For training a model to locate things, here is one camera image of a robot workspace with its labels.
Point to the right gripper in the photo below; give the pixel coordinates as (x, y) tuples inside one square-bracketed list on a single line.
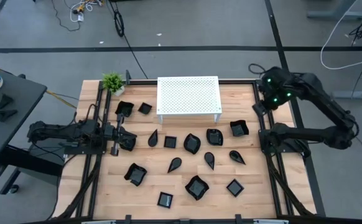
[(263, 107)]

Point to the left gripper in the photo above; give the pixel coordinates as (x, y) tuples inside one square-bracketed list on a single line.
[(112, 133)]

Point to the black wavy square bowl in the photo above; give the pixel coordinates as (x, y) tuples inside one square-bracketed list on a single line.
[(196, 188), (239, 128), (124, 109), (135, 175)]

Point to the black teardrop plate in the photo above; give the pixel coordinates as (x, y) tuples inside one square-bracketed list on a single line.
[(235, 155), (209, 158), (153, 140), (175, 163)]

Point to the black leaf-shaped plate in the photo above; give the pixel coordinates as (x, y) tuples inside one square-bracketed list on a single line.
[(192, 144), (214, 137), (128, 146)]

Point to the black small square plate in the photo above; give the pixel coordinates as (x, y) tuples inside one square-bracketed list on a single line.
[(165, 200), (234, 188), (170, 142), (145, 108)]

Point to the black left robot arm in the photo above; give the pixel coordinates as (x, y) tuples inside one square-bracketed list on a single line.
[(59, 130)]

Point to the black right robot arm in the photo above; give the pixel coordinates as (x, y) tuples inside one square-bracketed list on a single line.
[(318, 133)]

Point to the small potted green plant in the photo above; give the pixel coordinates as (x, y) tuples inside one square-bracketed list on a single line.
[(113, 82)]

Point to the white perforated shelf rack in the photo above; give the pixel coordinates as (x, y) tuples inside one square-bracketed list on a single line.
[(188, 95)]

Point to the black controller box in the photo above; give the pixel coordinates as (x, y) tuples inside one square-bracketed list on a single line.
[(48, 161)]

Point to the black side table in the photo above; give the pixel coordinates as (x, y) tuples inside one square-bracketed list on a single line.
[(22, 102)]

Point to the grey desk base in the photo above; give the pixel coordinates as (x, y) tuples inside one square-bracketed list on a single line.
[(336, 14)]

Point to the black caster wheel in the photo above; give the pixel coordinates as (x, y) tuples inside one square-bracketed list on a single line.
[(13, 188)]

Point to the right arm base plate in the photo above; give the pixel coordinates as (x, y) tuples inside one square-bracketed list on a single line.
[(263, 146)]

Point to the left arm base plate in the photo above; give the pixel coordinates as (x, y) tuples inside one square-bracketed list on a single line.
[(84, 151)]

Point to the black triangular bracket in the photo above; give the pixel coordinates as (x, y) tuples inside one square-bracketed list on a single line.
[(3, 115), (5, 101)]

